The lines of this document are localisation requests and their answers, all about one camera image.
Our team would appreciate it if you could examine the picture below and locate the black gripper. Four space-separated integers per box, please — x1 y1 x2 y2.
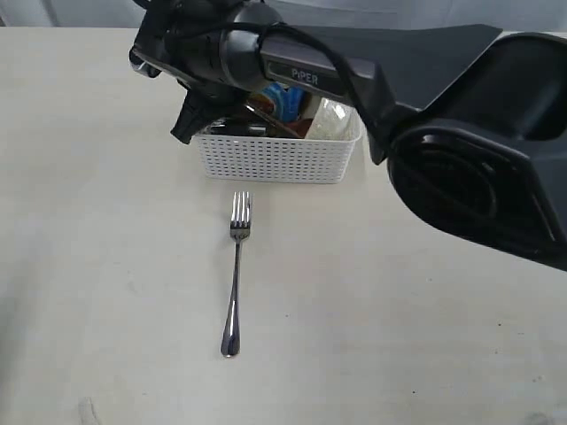
170 83 230 144

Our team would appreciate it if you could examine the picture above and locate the silver metal fork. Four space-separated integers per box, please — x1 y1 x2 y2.
221 191 252 358

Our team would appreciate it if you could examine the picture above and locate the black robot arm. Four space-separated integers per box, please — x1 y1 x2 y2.
129 1 566 270

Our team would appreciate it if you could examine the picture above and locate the silver foil packet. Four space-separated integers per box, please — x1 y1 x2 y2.
203 119 268 137

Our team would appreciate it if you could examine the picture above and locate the white perforated plastic basket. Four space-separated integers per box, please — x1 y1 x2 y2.
191 115 367 184

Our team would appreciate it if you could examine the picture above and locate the blue chips bag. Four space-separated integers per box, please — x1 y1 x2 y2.
252 82 305 123

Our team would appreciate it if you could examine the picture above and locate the white speckled bowl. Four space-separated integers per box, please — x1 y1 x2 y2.
305 98 354 141

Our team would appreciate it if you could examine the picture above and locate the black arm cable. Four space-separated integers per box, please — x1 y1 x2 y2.
145 0 400 134

